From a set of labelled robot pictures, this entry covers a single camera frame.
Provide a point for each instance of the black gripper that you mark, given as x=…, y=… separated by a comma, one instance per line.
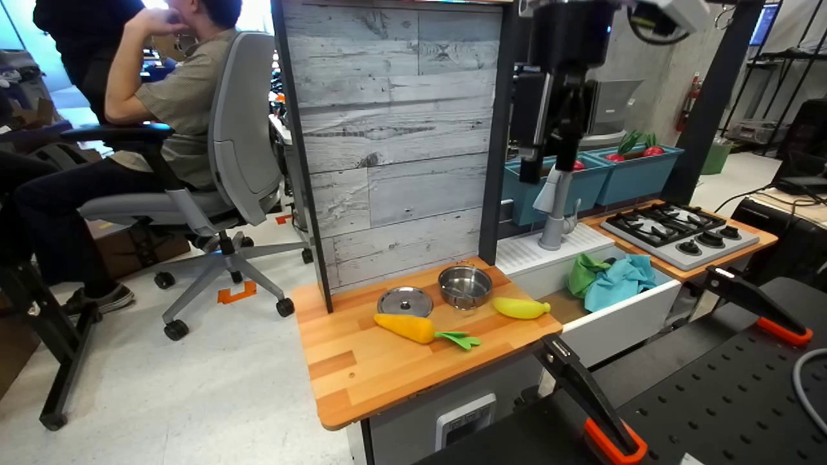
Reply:
x=562, y=35

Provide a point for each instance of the orange toy carrot green leaves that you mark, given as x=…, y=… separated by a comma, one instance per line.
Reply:
x=410, y=327

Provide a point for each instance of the green toy vegetables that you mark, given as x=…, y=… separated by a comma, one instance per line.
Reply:
x=637, y=144

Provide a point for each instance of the grey toy faucet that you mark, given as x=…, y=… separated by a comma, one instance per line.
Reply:
x=556, y=216

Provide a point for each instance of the grey toy stove top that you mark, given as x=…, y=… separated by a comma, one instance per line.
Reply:
x=681, y=233

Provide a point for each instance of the silver metal pot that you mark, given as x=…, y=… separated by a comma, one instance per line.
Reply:
x=464, y=287

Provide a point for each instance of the yellow toy banana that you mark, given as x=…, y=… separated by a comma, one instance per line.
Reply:
x=519, y=309

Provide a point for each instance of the white toy sink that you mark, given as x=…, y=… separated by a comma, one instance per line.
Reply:
x=621, y=325

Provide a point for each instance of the grey laptop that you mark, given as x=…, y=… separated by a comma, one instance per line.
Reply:
x=614, y=108

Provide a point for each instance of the teal plastic bin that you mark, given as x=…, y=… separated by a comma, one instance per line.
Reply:
x=590, y=184
x=641, y=177

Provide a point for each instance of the red fire extinguisher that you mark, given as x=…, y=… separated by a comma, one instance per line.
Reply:
x=690, y=101

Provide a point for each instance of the green cloth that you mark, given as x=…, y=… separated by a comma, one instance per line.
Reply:
x=581, y=274

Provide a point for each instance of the grey wood-pattern back panel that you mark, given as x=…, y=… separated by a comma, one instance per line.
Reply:
x=391, y=137

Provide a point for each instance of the teal cloth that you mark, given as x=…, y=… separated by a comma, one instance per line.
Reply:
x=623, y=281

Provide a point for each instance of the wooden board under stove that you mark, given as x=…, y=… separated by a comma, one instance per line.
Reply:
x=689, y=274

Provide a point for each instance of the blue monitor screen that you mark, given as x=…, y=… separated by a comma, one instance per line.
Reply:
x=764, y=21

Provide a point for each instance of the black office chair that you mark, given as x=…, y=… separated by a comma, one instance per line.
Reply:
x=804, y=146

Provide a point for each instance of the black clamp orange tip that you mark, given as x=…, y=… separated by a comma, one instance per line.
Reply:
x=757, y=305
x=596, y=405

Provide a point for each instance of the wooden counter top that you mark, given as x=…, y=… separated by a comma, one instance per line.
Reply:
x=379, y=371

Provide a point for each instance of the grey cabinet with drawer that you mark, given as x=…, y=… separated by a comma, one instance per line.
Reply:
x=456, y=414

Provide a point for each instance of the grey office chair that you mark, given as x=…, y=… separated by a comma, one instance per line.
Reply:
x=233, y=146

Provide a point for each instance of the standing person dark clothes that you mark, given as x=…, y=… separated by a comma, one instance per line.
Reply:
x=81, y=43

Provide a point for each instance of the seated person olive shirt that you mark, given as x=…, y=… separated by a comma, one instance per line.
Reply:
x=79, y=190

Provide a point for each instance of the black desk leg stand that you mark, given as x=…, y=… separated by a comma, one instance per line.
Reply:
x=53, y=338

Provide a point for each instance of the black panel edge post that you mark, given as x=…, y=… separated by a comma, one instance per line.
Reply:
x=497, y=137

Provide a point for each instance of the black frame post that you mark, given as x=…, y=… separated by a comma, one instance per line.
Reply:
x=715, y=95

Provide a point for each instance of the orange bracket on floor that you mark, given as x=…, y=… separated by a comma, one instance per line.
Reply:
x=236, y=292

